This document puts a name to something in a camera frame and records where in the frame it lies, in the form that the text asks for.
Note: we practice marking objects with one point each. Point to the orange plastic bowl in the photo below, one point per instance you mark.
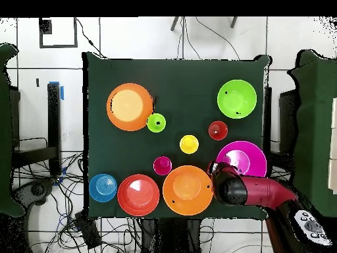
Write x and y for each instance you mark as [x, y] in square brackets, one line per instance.
[187, 189]
[126, 105]

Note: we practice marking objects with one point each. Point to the green cloth covered table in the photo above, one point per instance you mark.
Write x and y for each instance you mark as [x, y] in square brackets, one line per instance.
[8, 131]

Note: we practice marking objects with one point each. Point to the pink plastic bowl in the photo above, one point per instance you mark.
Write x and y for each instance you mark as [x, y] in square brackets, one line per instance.
[252, 158]

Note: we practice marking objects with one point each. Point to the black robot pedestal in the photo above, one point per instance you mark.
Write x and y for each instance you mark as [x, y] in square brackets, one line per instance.
[171, 237]

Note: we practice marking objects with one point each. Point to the green table with white boxes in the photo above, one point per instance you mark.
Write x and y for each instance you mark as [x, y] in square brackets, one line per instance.
[313, 131]

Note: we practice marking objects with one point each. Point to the red plastic bowl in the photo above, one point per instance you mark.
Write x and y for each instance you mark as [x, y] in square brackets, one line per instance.
[138, 195]

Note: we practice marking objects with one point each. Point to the blue plastic bowl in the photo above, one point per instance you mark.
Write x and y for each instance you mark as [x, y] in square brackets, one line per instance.
[102, 187]

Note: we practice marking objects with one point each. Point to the red plastic cup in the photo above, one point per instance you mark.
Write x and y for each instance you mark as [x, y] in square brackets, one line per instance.
[218, 130]

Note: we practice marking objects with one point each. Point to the black office chair base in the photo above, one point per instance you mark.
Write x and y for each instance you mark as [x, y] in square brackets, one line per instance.
[36, 189]

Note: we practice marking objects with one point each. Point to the green plastic bowl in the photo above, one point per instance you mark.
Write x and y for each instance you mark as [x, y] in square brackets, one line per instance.
[237, 98]

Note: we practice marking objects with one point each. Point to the crimson plastic cup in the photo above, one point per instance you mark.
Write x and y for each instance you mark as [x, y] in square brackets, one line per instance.
[162, 165]

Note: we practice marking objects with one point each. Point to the yellow plastic cup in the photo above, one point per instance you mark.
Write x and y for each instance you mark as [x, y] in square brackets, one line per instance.
[189, 145]

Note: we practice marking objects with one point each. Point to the white boxes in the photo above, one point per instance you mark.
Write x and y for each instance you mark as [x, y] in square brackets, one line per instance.
[333, 147]

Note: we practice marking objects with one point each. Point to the dark green tablecloth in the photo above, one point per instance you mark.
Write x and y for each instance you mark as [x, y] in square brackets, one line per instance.
[118, 147]

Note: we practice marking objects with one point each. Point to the green plastic cup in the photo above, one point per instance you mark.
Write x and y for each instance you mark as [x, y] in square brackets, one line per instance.
[152, 127]

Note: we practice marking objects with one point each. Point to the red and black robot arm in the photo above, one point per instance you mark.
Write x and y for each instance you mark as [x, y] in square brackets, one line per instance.
[263, 192]

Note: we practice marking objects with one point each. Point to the black power strip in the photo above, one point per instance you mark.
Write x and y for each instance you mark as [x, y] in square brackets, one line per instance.
[88, 232]

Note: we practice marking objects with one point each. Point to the black bench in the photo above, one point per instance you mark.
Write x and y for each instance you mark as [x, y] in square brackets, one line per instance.
[54, 126]

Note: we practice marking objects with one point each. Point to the black square floor frame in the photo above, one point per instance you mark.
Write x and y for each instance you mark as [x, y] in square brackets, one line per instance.
[58, 46]

